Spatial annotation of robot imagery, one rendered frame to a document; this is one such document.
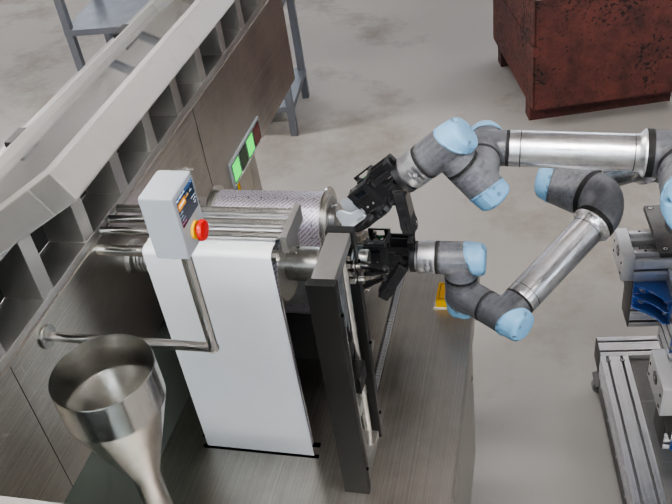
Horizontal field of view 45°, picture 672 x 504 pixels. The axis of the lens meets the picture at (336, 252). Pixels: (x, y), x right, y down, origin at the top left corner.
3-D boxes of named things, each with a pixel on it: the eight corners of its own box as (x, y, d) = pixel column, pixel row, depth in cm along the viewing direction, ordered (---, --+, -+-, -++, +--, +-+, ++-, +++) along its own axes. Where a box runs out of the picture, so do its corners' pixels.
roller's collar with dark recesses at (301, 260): (319, 288, 150) (314, 261, 146) (288, 287, 151) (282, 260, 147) (327, 266, 155) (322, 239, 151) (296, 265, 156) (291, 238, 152)
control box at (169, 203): (201, 261, 109) (183, 199, 103) (156, 259, 111) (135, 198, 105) (218, 230, 115) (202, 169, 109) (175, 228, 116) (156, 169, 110)
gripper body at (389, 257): (365, 226, 187) (417, 228, 184) (369, 256, 192) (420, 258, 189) (359, 247, 181) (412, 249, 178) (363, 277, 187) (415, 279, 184)
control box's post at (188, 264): (216, 351, 124) (185, 247, 112) (206, 350, 125) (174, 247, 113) (220, 344, 126) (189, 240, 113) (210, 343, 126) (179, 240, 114)
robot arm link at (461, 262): (484, 286, 180) (484, 256, 175) (435, 284, 183) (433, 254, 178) (487, 263, 186) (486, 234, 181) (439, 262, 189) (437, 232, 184)
